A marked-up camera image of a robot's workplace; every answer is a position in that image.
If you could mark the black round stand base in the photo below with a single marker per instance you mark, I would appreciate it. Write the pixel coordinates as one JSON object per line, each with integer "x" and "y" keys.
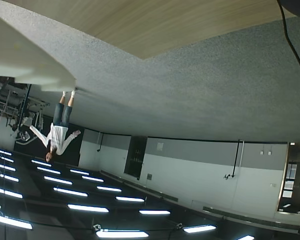
{"x": 298, "y": 6}

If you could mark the person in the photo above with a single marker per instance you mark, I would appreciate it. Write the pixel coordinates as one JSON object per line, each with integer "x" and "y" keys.
{"x": 57, "y": 135}

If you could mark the ceiling light panel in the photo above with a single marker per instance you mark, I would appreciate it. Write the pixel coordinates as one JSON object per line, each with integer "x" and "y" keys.
{"x": 130, "y": 199}
{"x": 48, "y": 170}
{"x": 109, "y": 188}
{"x": 70, "y": 192}
{"x": 41, "y": 163}
{"x": 155, "y": 212}
{"x": 10, "y": 221}
{"x": 6, "y": 192}
{"x": 92, "y": 178}
{"x": 58, "y": 180}
{"x": 87, "y": 208}
{"x": 198, "y": 228}
{"x": 79, "y": 172}
{"x": 122, "y": 234}

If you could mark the metal equipment rack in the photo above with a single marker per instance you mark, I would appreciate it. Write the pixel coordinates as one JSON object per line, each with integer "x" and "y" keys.
{"x": 10, "y": 100}

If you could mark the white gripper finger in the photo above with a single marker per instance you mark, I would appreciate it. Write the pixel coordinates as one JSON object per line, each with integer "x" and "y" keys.
{"x": 20, "y": 60}

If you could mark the black wall pipe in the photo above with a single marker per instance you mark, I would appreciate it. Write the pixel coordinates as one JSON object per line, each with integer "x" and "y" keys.
{"x": 101, "y": 141}
{"x": 237, "y": 160}

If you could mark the dark door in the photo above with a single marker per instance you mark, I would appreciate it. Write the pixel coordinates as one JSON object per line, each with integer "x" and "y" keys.
{"x": 136, "y": 157}

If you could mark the open doorway frame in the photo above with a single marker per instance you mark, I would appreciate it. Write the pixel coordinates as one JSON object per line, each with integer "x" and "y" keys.
{"x": 293, "y": 180}

